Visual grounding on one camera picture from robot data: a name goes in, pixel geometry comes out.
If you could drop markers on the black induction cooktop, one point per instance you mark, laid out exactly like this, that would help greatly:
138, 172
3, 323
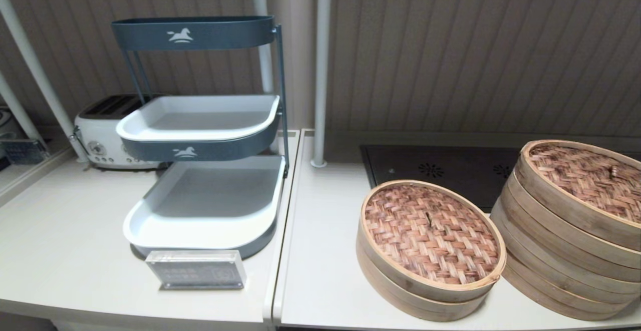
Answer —
400, 168

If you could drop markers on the clear acrylic warning sign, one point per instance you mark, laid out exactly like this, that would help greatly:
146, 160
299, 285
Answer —
195, 271

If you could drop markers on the dark blue metal rack frame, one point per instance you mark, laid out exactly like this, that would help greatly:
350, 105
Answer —
282, 95

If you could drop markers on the grey patterned box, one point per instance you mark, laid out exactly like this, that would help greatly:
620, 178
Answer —
22, 151

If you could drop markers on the white tray with blue base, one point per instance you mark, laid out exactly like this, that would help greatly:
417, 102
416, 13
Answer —
210, 196

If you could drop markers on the white retro toaster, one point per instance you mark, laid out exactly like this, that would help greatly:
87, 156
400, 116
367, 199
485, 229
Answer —
97, 130

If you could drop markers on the dark blue horse-logo shelf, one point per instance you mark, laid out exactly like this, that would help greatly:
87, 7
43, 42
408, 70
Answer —
225, 34

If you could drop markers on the white tray with horse logo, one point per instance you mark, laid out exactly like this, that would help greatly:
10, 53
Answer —
200, 120

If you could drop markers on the large bamboo steamer basket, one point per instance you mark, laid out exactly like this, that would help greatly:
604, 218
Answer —
551, 233
551, 268
551, 301

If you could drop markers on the small bamboo steamer basket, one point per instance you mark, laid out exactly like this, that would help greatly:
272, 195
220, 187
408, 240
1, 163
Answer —
425, 311

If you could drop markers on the white metal pole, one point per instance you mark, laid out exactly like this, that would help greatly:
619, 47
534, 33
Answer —
19, 110
323, 70
41, 70

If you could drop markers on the small woven bamboo steamer lid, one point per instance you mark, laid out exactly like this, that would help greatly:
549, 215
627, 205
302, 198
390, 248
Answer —
430, 236

